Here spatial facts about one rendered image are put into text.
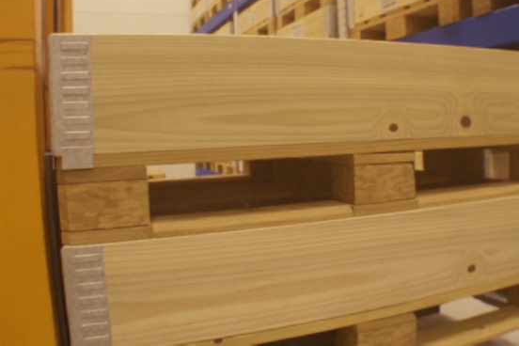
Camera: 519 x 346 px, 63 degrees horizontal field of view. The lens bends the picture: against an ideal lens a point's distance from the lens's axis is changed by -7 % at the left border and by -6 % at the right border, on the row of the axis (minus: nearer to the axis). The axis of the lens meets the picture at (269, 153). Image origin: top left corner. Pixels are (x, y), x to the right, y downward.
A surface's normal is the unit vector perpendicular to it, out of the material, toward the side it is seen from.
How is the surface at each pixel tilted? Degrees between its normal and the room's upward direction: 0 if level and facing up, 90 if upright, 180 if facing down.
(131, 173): 90
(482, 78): 90
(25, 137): 90
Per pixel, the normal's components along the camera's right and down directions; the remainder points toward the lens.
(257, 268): 0.33, 0.04
